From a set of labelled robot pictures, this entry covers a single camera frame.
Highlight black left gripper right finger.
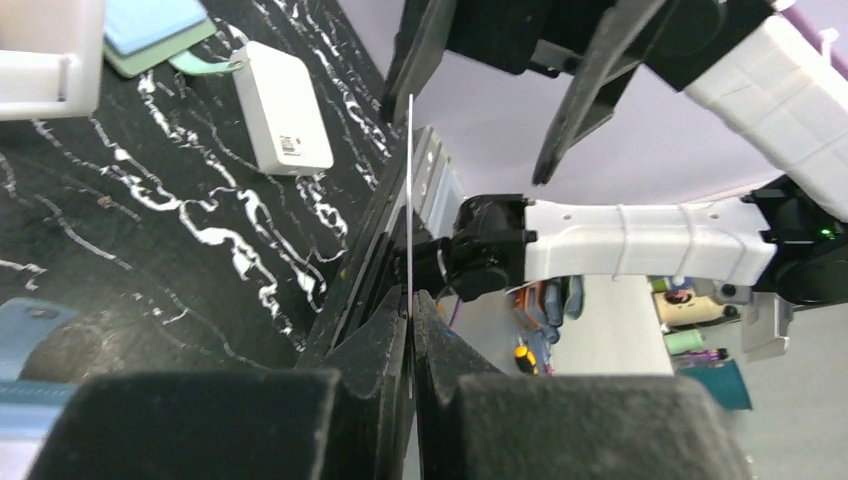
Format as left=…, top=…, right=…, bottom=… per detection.
left=411, top=291, right=752, bottom=479

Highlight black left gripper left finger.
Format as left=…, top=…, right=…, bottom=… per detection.
left=28, top=286, right=410, bottom=479

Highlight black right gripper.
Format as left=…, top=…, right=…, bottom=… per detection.
left=380, top=0, right=776, bottom=187

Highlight blue leather card holder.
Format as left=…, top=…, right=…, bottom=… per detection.
left=0, top=296, right=81, bottom=480

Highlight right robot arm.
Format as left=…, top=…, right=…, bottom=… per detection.
left=381, top=0, right=847, bottom=305

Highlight green open card holder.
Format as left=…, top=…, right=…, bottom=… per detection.
left=103, top=0, right=247, bottom=78

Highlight tools beyond table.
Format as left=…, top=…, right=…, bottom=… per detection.
left=507, top=276, right=585, bottom=376

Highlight white power bank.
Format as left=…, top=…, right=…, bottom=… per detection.
left=231, top=41, right=334, bottom=176

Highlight white divided plastic tray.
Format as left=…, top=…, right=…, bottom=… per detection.
left=1, top=0, right=105, bottom=121

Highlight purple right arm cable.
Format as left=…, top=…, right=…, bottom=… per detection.
left=771, top=0, right=848, bottom=81

